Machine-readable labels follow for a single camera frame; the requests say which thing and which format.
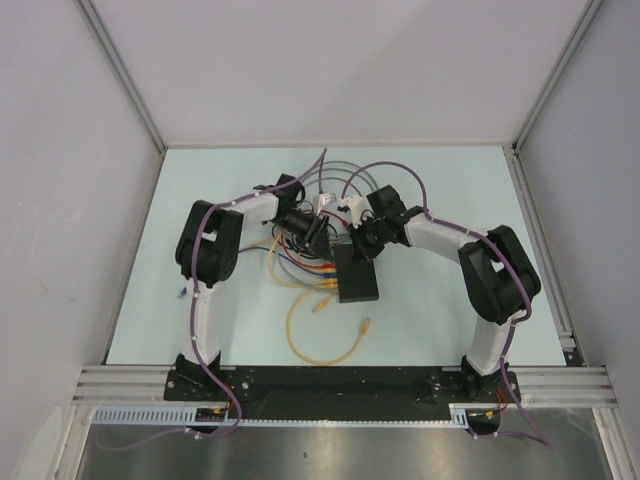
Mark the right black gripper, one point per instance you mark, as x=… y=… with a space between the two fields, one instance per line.
x=358 y=244

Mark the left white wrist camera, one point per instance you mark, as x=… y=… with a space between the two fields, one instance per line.
x=322 y=200

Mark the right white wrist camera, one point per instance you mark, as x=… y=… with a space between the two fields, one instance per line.
x=356 y=206

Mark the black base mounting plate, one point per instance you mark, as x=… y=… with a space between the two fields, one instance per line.
x=339 y=393

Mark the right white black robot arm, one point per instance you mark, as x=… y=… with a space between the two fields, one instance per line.
x=499 y=277

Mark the grey slotted cable duct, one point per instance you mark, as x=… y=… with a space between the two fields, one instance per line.
x=195 y=417

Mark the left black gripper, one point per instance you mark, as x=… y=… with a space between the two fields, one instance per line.
x=316 y=236

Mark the aluminium frame rail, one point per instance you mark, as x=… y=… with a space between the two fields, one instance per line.
x=548 y=386

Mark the black network switch box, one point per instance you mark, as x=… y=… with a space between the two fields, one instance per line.
x=356 y=276

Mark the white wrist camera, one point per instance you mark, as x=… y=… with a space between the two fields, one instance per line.
x=356 y=206
x=322 y=200

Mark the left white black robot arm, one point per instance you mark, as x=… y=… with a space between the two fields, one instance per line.
x=208 y=249

